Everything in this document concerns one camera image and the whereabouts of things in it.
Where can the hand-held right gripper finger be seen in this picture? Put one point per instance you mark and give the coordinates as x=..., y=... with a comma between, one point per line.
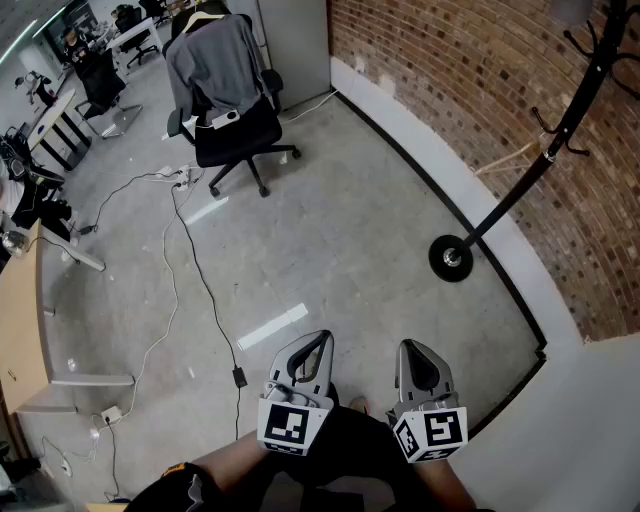
x=446, y=382
x=404, y=370

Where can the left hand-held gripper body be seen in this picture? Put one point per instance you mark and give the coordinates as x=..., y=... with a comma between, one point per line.
x=287, y=425

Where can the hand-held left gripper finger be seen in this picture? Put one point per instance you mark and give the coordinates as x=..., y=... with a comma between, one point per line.
x=282, y=357
x=327, y=365

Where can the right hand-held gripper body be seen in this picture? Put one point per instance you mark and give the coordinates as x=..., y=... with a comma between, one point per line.
x=440, y=430

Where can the black coat rack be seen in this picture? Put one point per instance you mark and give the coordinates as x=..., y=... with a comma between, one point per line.
x=437, y=267

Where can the person's right forearm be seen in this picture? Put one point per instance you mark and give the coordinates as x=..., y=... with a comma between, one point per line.
x=445, y=480

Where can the person's left forearm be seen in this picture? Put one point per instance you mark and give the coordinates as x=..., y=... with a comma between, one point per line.
x=235, y=460

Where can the person's shoe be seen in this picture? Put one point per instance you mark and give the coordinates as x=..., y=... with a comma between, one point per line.
x=359, y=404

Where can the person's black shirt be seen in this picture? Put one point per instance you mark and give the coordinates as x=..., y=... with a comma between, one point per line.
x=165, y=492

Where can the white socket block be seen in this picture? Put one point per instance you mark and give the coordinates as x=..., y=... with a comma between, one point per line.
x=112, y=415

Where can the small white charger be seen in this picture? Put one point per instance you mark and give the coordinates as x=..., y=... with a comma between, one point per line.
x=95, y=434

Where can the white power strip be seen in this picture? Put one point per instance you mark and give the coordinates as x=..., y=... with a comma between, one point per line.
x=175, y=175

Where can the black swivel office chair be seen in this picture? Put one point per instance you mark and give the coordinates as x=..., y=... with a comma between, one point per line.
x=240, y=140

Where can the small white device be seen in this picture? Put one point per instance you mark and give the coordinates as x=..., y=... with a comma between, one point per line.
x=226, y=120

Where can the pale wooden hanger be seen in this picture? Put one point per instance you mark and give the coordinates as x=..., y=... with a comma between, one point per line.
x=531, y=148

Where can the wooden desk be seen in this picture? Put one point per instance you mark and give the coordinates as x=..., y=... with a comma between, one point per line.
x=20, y=325

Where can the grey shirt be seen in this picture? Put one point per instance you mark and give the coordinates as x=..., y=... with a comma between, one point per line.
x=215, y=65

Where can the grey partition panel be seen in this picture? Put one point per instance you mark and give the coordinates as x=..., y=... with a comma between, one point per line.
x=295, y=50

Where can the black cantilever chair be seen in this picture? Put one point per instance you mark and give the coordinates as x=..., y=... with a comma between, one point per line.
x=102, y=85

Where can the oval white table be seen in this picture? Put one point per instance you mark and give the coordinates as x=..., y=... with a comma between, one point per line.
x=52, y=117

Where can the white clothes hanger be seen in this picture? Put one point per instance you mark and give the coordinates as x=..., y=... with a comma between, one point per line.
x=200, y=17

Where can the white rectangular table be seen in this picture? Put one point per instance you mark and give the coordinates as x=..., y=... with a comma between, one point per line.
x=135, y=32

